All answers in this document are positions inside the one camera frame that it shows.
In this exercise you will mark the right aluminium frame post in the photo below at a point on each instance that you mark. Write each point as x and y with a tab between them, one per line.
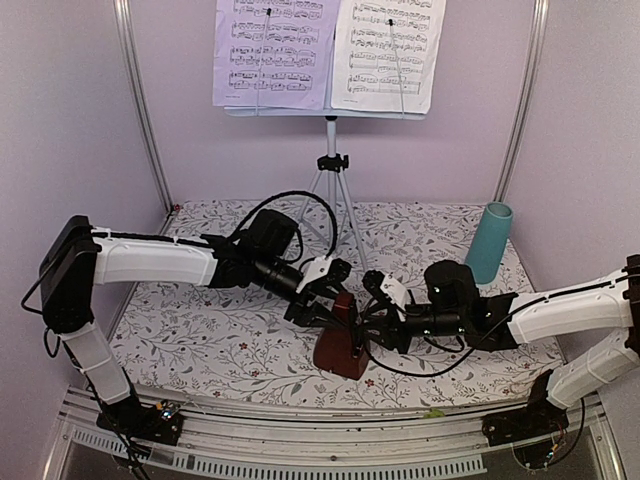
531	70

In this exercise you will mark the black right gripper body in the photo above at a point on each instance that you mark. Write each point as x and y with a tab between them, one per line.
392	329

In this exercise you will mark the brown wooden metronome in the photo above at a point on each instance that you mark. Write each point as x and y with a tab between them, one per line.
340	350

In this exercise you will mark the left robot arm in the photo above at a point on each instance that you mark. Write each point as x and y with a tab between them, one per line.
83	257

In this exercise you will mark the teal cup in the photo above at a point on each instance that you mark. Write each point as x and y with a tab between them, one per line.
489	242

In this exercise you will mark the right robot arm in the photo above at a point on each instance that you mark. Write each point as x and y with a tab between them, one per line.
508	321

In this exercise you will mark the left aluminium frame post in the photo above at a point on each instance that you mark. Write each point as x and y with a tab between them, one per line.
124	25

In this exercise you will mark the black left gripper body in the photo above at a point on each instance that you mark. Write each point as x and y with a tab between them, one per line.
301	308

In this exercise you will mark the white sheet music page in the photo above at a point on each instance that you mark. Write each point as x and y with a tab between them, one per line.
385	54

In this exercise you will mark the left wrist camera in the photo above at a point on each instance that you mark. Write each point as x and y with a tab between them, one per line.
326	268

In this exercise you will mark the aluminium base frame rail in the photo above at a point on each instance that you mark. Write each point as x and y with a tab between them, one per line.
232	439

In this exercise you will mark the aluminium frame post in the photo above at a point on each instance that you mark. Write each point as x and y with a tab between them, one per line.
124	25
531	70

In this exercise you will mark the floral patterned table mat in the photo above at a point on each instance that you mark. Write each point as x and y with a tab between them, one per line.
235	343

